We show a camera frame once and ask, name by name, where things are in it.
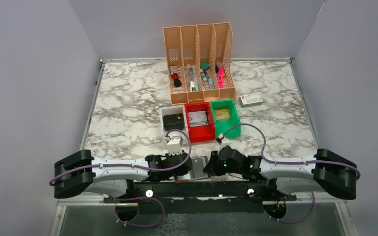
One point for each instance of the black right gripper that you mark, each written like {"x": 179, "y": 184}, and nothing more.
{"x": 214, "y": 163}

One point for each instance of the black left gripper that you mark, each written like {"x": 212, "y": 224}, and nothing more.
{"x": 185, "y": 165}

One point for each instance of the brown leather card holder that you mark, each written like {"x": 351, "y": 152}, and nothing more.
{"x": 196, "y": 173}

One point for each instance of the red plastic bin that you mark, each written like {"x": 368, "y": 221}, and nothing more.
{"x": 200, "y": 133}

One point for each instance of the green plastic bin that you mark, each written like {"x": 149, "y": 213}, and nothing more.
{"x": 222, "y": 126}

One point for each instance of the white plastic bin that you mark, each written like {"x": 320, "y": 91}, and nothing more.
{"x": 168, "y": 111}

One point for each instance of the peach plastic file organizer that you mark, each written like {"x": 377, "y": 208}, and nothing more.
{"x": 186, "y": 47}

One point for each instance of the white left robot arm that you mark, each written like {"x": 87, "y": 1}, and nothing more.
{"x": 81, "y": 172}

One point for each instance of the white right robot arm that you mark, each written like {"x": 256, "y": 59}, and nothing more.
{"x": 324, "y": 171}

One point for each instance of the black card stack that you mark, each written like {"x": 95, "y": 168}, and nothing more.
{"x": 173, "y": 121}

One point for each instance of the silver VIP card stack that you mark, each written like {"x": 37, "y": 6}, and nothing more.
{"x": 198, "y": 118}

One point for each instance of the gold credit card stack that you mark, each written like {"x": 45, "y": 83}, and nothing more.
{"x": 222, "y": 114}

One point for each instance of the white stapler tool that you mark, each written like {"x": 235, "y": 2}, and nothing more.
{"x": 192, "y": 86}

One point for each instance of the small white label box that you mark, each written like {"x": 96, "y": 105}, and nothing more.
{"x": 253, "y": 99}

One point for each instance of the black round object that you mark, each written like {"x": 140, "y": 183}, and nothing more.
{"x": 177, "y": 83}

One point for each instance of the red round stamp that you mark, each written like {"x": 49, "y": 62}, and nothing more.
{"x": 175, "y": 76}

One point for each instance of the pink marker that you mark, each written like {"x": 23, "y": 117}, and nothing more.
{"x": 220, "y": 76}

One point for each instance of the teal eraser block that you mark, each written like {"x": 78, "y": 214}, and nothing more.
{"x": 204, "y": 66}

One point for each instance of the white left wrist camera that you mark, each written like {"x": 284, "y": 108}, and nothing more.
{"x": 174, "y": 146}

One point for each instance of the black metal base rail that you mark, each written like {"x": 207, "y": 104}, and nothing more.
{"x": 211, "y": 196}

